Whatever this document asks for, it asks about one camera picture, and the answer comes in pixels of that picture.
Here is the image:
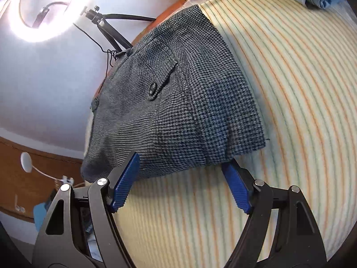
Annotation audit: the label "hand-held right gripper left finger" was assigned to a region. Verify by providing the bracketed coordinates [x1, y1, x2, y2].
[31, 152, 140, 268]

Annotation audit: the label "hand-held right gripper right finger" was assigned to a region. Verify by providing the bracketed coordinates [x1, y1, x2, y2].
[221, 159, 327, 268]

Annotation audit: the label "grey houndstooth pants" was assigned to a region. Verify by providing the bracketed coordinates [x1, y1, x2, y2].
[81, 5, 266, 183]

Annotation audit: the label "striped cream blanket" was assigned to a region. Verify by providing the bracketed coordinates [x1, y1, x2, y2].
[84, 0, 357, 268]

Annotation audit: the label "light blue object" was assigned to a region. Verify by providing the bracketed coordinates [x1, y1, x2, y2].
[33, 202, 49, 231]

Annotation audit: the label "white round lamp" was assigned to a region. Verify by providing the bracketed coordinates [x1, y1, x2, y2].
[20, 152, 73, 184]

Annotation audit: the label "wooden furniture panel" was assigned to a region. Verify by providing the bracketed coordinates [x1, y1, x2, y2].
[0, 137, 85, 224]

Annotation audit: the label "black thin cable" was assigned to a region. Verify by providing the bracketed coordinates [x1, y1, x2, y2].
[73, 22, 118, 87]

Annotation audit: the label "ring light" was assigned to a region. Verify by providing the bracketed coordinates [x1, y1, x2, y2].
[7, 0, 95, 43]

